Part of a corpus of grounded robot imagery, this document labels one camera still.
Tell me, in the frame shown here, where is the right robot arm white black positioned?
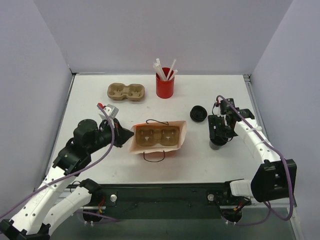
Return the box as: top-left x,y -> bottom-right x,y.
207,98 -> 297,204

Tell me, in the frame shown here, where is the red straw holder cup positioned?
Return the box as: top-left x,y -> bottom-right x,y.
155,73 -> 175,99

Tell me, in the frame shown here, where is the wrapped white straw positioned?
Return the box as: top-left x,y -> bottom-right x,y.
153,58 -> 167,81
166,58 -> 177,81
169,69 -> 178,81

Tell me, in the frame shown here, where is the brown cardboard cup carrier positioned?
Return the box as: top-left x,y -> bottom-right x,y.
135,125 -> 180,147

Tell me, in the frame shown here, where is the dark coffee cup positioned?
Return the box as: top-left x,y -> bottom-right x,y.
209,138 -> 228,150

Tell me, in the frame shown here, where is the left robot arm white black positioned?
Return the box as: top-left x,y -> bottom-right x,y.
0,119 -> 134,240

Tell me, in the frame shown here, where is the orange paper bag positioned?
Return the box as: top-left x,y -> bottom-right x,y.
128,119 -> 187,163

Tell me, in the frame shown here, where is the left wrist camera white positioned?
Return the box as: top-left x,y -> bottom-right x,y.
97,102 -> 119,120

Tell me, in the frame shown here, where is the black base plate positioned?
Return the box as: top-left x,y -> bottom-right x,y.
80,183 -> 252,223

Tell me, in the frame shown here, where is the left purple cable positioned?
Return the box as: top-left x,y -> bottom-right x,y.
0,106 -> 120,223

